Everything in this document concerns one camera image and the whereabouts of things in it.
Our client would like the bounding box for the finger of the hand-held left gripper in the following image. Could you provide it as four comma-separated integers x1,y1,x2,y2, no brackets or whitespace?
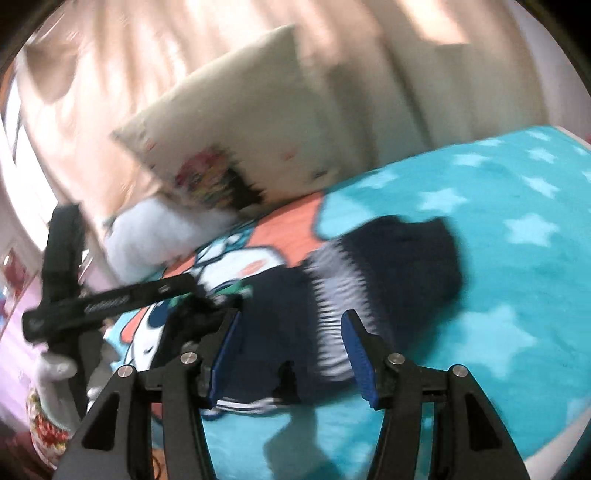
159,293,244,358

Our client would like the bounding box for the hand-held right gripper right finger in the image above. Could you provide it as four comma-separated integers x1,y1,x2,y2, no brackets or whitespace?
341,309,532,480

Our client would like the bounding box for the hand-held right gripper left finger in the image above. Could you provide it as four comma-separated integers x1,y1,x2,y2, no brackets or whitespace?
55,308,243,480

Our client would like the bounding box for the person's left hand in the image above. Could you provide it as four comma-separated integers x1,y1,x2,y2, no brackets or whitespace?
38,352,79,385

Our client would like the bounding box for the cartoon print bed sheet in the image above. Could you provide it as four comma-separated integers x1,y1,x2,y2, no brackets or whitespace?
104,191,333,416

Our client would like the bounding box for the white fluffy cushion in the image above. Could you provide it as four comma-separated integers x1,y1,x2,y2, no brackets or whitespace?
104,196,236,282

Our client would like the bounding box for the teal star print blanket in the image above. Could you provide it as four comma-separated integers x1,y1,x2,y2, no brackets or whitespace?
203,124,591,480

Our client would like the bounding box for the white printed pillow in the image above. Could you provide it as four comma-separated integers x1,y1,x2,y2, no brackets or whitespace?
111,24,352,208

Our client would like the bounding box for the beige patterned curtain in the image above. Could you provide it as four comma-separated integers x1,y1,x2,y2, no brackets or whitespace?
14,0,546,278

